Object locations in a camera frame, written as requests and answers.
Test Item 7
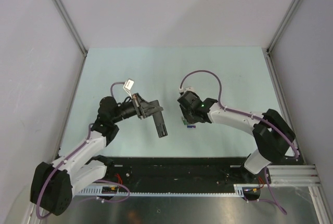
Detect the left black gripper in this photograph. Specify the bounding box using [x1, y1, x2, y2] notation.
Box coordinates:
[111, 93, 162, 123]

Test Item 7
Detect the black remote control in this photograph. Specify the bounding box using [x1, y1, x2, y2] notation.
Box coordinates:
[151, 100, 168, 138]

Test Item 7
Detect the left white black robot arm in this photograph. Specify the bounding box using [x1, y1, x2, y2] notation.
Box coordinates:
[30, 93, 167, 219]

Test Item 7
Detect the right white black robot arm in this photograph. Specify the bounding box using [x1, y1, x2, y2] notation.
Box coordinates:
[177, 87, 296, 183]

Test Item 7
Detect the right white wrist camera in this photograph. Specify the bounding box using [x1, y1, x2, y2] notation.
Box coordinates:
[178, 86, 196, 95]

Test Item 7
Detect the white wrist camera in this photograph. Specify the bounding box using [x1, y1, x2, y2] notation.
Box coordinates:
[123, 78, 135, 98]
[178, 86, 196, 95]

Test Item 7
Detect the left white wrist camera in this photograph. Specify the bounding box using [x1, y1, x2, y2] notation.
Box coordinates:
[123, 78, 135, 98]

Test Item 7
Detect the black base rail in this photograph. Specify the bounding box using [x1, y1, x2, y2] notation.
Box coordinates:
[97, 155, 264, 194]

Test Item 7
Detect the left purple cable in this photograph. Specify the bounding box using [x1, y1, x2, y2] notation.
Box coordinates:
[35, 81, 131, 219]

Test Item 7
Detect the grey slotted cable duct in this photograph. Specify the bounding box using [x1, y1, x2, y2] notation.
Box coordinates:
[79, 183, 247, 197]

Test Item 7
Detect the left aluminium frame post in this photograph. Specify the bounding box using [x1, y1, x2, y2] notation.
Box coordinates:
[52, 0, 88, 57]

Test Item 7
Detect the aluminium frame post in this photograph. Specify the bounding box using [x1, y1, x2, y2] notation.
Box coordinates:
[52, 0, 88, 57]
[266, 0, 303, 55]

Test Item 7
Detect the right aluminium frame post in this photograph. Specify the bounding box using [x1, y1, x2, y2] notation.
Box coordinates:
[266, 0, 303, 55]

